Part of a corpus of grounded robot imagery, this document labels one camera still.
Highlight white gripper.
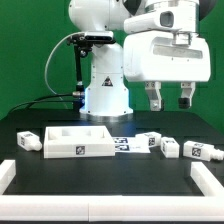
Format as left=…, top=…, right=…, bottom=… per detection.
left=123, top=31, right=211, bottom=111

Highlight grey camera cable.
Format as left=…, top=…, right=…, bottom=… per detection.
left=44, top=32, right=83, bottom=101

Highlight black camera stand pole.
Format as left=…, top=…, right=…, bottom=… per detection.
left=74, top=46, right=84, bottom=109

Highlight white U-shaped border fence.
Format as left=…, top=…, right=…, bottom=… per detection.
left=0, top=160, right=224, bottom=222

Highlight black cables on table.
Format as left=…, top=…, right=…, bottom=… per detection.
left=6, top=94, right=84, bottom=116

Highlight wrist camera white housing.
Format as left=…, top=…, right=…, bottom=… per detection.
left=124, top=8, right=198, bottom=34

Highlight black camera on stand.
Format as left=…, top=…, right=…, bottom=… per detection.
left=67, top=31, right=115, bottom=50

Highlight paper sheet with markers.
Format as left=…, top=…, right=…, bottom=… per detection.
left=113, top=137, right=150, bottom=153

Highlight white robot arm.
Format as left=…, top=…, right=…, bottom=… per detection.
left=68, top=0, right=218, bottom=121

